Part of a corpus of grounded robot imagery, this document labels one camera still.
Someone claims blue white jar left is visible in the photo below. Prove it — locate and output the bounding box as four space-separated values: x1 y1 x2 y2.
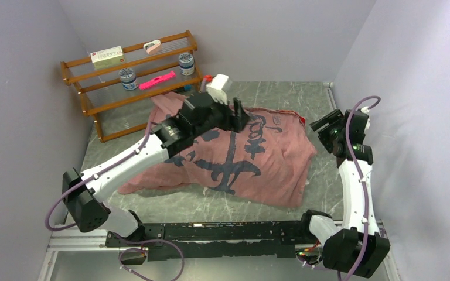
118 67 139 91

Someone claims pink highlighter marker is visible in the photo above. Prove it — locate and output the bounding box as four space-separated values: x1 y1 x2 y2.
139 71 176 90

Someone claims wooden shelf rack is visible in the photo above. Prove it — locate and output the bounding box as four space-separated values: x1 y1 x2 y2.
60 30 202 142

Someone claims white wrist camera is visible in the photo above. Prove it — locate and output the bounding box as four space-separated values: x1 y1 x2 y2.
206 74 232 105
360 107 371 131

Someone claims pink red patterned pillowcase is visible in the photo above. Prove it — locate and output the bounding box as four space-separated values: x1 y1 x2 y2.
118 107 316 208

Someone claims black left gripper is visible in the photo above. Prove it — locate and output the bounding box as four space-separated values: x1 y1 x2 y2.
193 93 252 139

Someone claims black blue marker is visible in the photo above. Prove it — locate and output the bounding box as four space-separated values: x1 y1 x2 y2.
173 85 192 93

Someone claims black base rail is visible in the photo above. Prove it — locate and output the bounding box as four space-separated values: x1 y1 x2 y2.
105 221 317 261

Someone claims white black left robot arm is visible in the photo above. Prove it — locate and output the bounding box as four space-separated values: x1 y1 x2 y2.
62 93 249 246

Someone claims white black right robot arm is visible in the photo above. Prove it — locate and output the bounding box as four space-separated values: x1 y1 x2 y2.
298 109 390 278

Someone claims blue white jar right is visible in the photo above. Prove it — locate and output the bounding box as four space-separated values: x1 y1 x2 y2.
178 53 195 76

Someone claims blue white jar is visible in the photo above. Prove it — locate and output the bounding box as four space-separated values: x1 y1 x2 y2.
178 53 195 76
118 67 139 91

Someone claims aluminium frame rail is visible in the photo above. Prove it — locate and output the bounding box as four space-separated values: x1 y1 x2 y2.
38 222 400 281

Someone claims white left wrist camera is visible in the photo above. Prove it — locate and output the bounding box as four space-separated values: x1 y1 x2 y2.
206 74 232 105

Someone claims white green box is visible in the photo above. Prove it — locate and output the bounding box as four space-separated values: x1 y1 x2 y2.
90 46 125 70

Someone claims pink white tape dispenser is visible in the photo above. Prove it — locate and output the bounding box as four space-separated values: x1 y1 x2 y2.
143 39 161 55

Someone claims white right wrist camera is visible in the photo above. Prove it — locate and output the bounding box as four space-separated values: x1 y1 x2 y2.
360 107 371 131

